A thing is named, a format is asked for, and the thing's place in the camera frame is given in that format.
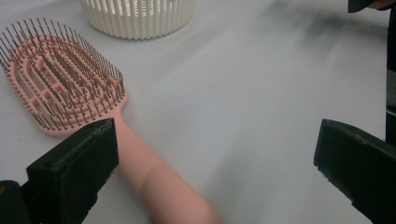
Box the white slatted plastic basket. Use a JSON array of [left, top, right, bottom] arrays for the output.
[[78, 0, 200, 41]]

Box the pink hairbrush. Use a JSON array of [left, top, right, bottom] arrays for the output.
[[0, 17, 224, 224]]

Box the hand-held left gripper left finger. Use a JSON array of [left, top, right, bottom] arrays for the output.
[[26, 118, 120, 224]]

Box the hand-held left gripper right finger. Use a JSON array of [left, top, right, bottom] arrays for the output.
[[313, 119, 396, 224]]

